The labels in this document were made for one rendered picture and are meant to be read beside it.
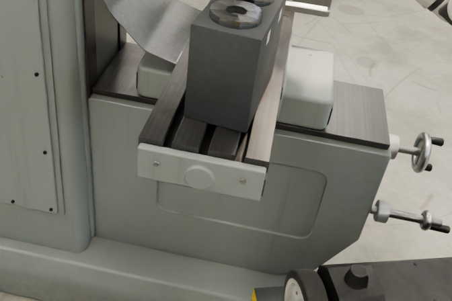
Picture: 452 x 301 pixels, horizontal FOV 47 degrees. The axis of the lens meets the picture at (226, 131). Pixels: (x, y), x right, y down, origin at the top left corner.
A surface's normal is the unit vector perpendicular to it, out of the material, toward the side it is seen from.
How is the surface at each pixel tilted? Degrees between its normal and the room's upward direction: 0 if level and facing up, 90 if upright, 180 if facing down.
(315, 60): 0
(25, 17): 89
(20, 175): 89
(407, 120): 0
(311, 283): 6
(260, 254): 90
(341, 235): 90
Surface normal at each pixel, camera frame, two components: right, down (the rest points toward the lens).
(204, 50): -0.28, 0.55
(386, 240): 0.11, -0.79
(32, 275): -0.11, 0.16
